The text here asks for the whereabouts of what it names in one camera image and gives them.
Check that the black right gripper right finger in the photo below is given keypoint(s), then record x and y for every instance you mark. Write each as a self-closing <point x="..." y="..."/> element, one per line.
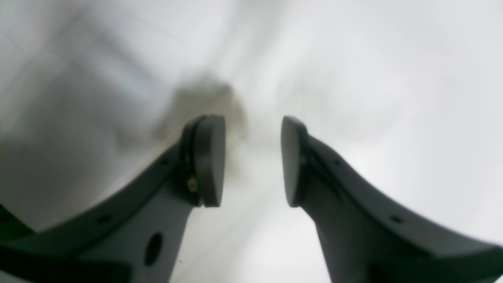
<point x="365" y="236"/>

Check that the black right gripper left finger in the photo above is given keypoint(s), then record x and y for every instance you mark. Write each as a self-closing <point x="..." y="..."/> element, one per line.
<point x="135" y="235"/>

